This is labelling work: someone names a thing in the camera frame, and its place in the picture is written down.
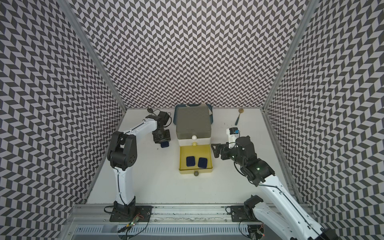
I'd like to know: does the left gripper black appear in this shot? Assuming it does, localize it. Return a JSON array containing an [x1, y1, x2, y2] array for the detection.
[[153, 127, 172, 144]]

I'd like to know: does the navy brooch box two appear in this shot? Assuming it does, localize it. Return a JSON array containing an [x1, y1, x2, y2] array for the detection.
[[161, 142, 170, 148]]

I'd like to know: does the yellow bottom drawer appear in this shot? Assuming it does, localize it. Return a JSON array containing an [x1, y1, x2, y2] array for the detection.
[[179, 145, 213, 176]]

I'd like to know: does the navy brooch box one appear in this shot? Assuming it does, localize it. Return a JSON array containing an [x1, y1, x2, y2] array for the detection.
[[198, 158, 208, 169]]

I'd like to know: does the navy brooch box three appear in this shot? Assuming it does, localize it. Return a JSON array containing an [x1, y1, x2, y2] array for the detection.
[[186, 156, 196, 167]]

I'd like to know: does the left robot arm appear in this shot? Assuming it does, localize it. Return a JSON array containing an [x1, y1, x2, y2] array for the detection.
[[107, 109, 172, 218]]

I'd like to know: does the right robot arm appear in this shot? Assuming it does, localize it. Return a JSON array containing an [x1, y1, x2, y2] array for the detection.
[[211, 136, 339, 240]]

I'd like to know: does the three-tier drawer cabinet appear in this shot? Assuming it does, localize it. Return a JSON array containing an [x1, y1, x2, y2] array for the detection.
[[176, 104, 212, 147]]

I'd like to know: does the blue tray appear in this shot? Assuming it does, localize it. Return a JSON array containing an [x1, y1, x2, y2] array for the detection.
[[173, 104, 214, 125]]

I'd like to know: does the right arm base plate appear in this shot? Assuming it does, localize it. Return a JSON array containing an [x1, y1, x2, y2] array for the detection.
[[230, 205, 260, 223]]

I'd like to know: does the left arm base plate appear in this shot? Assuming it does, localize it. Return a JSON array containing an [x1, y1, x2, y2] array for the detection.
[[110, 204, 153, 223]]

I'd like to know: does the front aluminium rail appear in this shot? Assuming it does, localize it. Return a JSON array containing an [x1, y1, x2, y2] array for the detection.
[[60, 204, 279, 240]]

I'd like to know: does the aluminium corner post left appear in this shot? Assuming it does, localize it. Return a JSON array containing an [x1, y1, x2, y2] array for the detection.
[[57, 0, 127, 112]]

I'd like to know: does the aluminium corner post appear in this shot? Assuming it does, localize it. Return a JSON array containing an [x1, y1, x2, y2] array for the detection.
[[57, 0, 127, 112], [262, 0, 320, 111]]

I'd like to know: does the aluminium corner post right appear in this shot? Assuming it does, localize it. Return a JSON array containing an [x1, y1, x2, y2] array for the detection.
[[262, 0, 320, 111]]

